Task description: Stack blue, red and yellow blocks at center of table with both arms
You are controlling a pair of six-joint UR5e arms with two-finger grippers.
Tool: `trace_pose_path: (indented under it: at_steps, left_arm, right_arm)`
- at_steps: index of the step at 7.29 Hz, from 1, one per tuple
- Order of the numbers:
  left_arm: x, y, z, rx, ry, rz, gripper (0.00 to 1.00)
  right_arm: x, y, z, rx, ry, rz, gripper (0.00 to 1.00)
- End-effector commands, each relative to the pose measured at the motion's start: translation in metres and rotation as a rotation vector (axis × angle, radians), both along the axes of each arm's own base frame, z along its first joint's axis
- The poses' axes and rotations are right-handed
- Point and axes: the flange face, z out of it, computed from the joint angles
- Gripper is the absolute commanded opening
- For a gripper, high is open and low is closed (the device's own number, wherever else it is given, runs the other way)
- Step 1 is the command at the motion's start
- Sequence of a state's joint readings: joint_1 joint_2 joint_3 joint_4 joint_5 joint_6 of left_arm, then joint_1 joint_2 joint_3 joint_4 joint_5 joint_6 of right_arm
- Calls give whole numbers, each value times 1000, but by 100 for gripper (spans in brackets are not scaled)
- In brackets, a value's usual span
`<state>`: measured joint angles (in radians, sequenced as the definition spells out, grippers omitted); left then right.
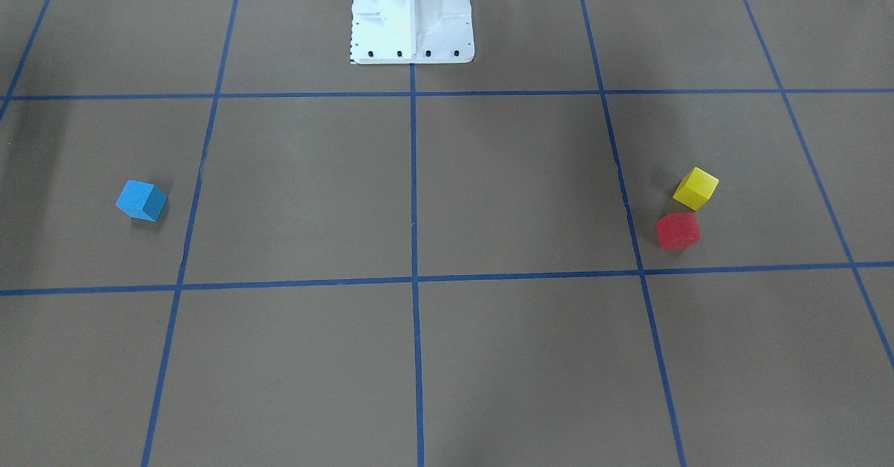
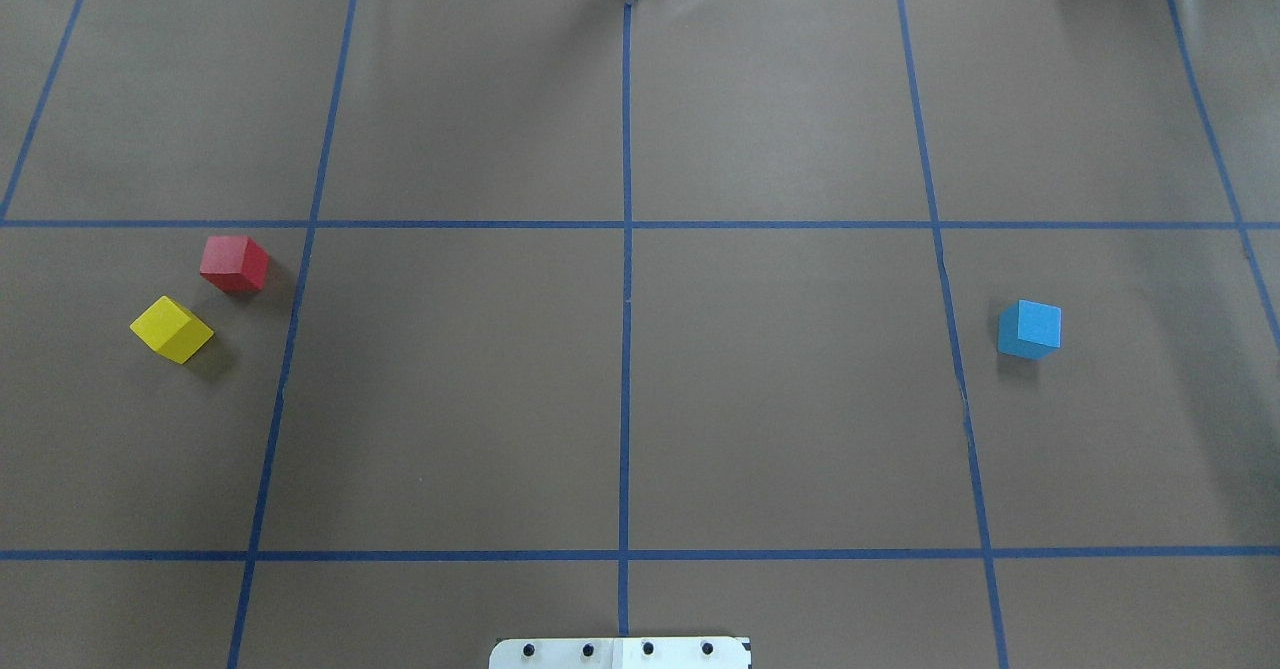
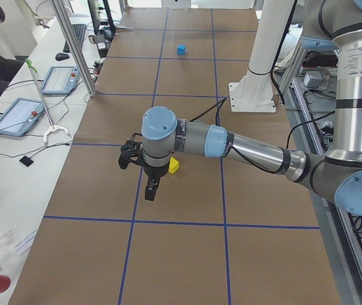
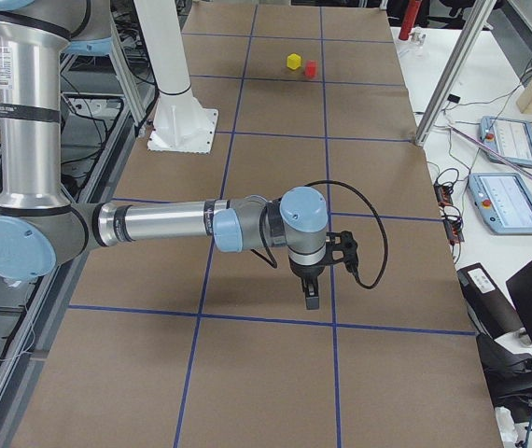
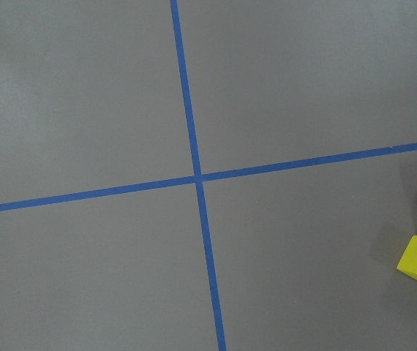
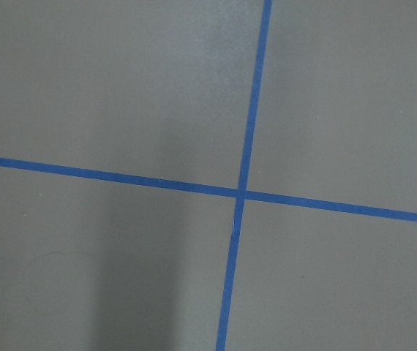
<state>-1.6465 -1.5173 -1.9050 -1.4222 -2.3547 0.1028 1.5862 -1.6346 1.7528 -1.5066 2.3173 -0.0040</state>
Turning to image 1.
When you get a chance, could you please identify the red cube block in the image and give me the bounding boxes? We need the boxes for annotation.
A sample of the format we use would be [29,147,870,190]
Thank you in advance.
[657,212,701,250]

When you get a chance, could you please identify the yellow cube block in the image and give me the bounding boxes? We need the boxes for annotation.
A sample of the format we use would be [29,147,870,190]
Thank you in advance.
[673,167,719,212]

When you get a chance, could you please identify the blue cube block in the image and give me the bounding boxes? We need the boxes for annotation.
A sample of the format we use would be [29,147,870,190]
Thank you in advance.
[115,179,168,222]

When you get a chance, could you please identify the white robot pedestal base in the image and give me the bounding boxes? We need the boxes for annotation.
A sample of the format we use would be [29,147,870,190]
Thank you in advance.
[349,0,476,64]

